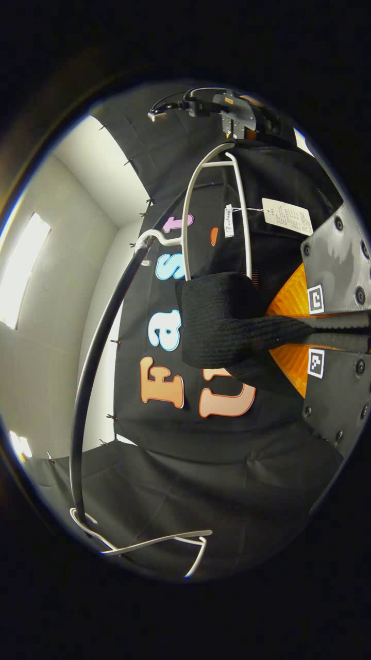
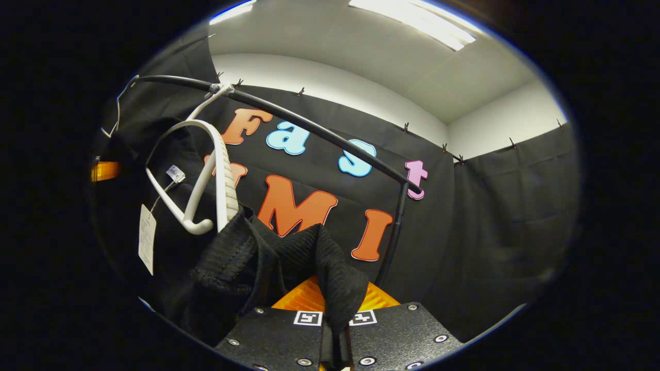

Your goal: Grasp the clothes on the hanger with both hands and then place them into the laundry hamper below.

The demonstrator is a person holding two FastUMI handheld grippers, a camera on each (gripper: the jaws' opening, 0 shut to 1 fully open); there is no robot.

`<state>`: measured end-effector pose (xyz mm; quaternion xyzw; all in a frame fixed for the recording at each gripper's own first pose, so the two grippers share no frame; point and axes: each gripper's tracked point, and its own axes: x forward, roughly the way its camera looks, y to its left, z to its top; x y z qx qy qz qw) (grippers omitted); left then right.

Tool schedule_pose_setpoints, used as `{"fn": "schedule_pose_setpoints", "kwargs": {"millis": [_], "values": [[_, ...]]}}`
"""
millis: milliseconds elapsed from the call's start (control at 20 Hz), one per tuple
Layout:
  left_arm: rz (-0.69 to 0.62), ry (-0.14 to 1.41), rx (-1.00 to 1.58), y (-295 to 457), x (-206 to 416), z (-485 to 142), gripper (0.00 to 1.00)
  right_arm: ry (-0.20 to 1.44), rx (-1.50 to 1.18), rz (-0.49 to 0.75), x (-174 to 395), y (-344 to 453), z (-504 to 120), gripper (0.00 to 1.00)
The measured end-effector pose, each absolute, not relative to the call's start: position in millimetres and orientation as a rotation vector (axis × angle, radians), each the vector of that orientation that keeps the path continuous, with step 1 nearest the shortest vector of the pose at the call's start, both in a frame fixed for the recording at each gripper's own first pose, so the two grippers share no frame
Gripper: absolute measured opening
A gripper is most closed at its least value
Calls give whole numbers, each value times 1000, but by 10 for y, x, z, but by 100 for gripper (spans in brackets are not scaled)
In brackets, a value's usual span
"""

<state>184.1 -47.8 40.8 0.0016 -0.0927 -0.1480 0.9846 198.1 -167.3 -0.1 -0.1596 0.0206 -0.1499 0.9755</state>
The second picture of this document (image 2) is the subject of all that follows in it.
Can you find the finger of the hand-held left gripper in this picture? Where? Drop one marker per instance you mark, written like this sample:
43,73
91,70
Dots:
105,171

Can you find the small ceiling light panel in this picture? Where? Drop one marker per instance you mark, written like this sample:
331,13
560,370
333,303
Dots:
232,11

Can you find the row of black clips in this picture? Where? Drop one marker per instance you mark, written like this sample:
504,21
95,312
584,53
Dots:
406,127

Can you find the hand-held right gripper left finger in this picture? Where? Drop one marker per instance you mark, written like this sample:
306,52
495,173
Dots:
273,335

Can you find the large ceiling light panel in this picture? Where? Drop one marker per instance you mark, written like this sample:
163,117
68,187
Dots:
417,20

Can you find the black clothes rack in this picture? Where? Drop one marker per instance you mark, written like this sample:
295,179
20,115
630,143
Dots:
309,125

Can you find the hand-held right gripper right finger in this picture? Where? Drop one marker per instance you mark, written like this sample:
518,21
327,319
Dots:
402,335

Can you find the black knit cardigan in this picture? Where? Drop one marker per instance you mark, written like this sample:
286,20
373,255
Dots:
247,268

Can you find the white clothes hanger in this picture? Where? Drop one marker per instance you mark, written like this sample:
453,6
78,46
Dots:
225,180
118,111

